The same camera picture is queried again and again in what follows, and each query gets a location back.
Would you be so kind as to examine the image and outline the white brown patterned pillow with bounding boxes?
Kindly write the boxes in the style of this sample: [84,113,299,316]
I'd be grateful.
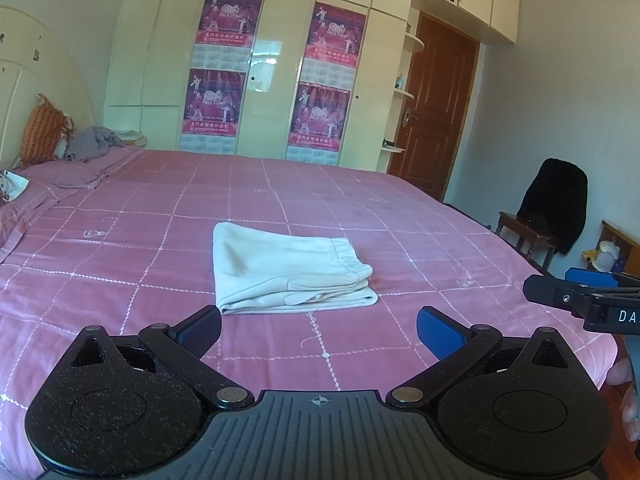
[0,169,32,207]

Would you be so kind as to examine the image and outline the cream wardrobe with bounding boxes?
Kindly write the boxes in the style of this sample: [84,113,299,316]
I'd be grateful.
[102,0,416,173]

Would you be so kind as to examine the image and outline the wooden side cabinet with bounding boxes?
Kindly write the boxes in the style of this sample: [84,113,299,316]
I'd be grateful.
[597,220,640,276]

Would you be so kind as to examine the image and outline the cream corner shelf unit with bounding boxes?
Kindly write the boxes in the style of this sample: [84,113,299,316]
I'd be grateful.
[381,7,426,154]

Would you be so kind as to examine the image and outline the pink checked bed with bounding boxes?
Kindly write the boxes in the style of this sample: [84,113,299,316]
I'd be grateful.
[0,147,621,480]

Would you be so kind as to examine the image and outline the pink pillow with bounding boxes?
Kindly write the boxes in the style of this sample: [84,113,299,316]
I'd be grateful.
[20,147,146,191]
[0,180,62,262]

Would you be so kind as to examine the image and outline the brown wooden door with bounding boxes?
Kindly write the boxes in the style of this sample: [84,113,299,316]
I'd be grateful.
[387,12,481,202]

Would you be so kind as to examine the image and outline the pale folded cloth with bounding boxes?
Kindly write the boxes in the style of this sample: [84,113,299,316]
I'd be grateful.
[117,130,149,150]

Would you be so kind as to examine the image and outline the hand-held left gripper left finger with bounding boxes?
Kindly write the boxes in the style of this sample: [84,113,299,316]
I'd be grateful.
[67,305,256,408]

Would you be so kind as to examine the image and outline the dark wooden chair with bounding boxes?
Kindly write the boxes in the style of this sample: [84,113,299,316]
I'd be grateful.
[495,211,557,271]

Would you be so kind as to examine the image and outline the white pants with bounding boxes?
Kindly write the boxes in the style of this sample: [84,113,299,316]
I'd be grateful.
[212,222,379,316]

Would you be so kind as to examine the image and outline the orange striped pillow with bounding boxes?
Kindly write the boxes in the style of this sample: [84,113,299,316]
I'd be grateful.
[20,93,75,167]

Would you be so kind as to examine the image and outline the white plush toy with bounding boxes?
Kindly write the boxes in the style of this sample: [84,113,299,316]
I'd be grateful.
[582,240,623,270]

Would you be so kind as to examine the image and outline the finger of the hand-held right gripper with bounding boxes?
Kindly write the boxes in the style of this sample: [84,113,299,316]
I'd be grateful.
[523,275,596,319]
[565,267,640,291]

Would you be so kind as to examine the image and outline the grey crumpled cloth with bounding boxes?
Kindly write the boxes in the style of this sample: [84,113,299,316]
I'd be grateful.
[62,126,128,163]

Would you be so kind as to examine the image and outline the black jacket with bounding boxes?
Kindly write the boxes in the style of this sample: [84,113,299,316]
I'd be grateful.
[516,158,588,256]

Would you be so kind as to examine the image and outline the person's right hand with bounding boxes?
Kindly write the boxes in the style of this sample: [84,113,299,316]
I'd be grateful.
[621,387,640,443]

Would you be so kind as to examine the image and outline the cream wooden headboard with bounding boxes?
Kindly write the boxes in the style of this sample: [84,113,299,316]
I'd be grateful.
[0,5,103,171]

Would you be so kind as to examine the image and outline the purple wall calendar poster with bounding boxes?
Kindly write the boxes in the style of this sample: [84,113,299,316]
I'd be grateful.
[303,2,367,88]
[198,0,265,73]
[286,82,351,166]
[180,67,247,154]

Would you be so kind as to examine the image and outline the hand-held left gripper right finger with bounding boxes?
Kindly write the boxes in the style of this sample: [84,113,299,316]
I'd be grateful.
[386,305,573,408]

